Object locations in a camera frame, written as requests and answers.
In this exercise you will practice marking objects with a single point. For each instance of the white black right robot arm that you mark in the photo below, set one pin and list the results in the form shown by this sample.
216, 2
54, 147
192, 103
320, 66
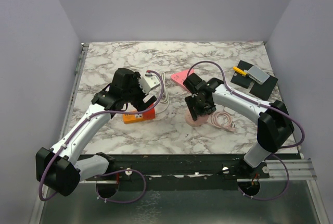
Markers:
273, 124

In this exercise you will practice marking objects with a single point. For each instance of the round pink power strip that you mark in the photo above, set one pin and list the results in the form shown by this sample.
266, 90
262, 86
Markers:
196, 123

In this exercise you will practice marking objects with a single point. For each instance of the pink triangular power strip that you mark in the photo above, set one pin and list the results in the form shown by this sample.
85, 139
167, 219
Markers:
179, 77

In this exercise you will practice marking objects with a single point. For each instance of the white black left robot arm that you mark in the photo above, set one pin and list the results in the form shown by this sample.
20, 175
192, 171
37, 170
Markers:
59, 167

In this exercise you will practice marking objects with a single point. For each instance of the white grey network switch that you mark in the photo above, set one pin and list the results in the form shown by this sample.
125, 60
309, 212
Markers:
258, 75

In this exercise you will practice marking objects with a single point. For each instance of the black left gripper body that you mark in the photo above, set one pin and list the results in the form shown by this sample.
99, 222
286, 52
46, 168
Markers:
136, 96

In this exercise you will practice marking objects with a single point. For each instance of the aluminium frame rail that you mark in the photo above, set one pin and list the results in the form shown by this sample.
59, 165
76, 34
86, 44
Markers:
183, 199

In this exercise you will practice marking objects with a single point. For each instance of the orange power strip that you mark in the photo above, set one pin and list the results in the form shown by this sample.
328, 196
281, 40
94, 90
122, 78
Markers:
132, 118

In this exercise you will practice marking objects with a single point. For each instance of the black flat box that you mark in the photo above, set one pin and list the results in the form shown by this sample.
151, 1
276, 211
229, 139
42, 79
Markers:
263, 91

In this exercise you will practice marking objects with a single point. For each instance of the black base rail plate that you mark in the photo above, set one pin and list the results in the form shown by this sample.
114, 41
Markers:
178, 173

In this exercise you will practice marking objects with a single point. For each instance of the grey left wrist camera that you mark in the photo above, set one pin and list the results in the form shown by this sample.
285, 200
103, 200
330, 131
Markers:
148, 83

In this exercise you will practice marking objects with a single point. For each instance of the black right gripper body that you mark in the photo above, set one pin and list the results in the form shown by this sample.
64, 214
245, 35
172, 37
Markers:
196, 107

